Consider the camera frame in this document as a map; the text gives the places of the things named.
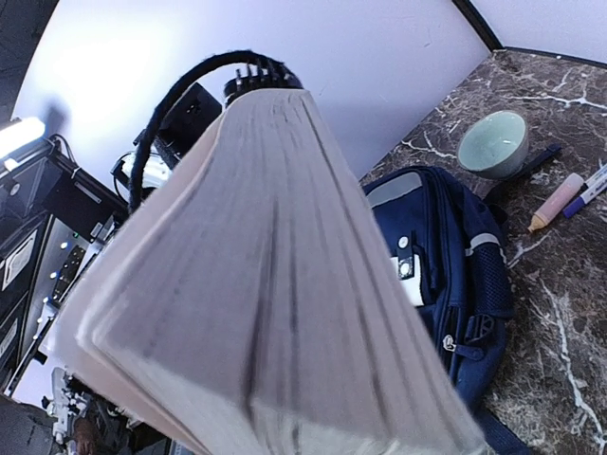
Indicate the orange green Treehouse paperback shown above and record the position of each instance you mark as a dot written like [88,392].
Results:
[249,306]

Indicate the navy blue student backpack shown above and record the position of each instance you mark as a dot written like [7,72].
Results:
[448,248]

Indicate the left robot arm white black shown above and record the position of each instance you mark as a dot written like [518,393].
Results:
[188,110]

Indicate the pale green bowl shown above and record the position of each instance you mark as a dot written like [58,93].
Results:
[496,146]

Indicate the peach highlighter marker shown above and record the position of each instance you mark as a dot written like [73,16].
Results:
[556,202]

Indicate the purple capped white marker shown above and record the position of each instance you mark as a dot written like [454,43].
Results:
[592,188]

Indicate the left black frame post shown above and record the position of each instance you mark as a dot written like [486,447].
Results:
[479,24]

